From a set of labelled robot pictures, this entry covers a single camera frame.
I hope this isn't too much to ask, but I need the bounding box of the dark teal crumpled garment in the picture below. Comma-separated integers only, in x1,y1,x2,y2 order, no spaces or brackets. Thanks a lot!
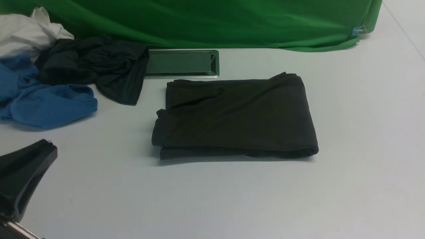
35,36,150,106

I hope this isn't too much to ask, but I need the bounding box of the green backdrop cloth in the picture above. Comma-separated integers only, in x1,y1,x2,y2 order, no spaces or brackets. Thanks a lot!
1,0,382,52

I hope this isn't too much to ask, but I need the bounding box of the dark gray long-sleeve top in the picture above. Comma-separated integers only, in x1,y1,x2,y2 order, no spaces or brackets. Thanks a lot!
151,72,319,159

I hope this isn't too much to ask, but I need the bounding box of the blue crumpled garment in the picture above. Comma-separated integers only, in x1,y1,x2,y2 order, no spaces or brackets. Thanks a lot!
0,54,98,129

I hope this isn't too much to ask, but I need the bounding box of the white crumpled garment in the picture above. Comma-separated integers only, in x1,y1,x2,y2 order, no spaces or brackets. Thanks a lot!
0,7,74,62

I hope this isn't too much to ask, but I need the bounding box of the metal table cable hatch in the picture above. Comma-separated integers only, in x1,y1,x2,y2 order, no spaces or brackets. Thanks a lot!
145,49,220,80

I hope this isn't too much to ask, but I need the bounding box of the blue binder clip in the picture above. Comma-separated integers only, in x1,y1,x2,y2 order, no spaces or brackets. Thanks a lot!
352,25,368,38

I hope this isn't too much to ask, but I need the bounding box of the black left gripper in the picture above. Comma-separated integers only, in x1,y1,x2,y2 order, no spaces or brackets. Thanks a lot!
0,139,58,239

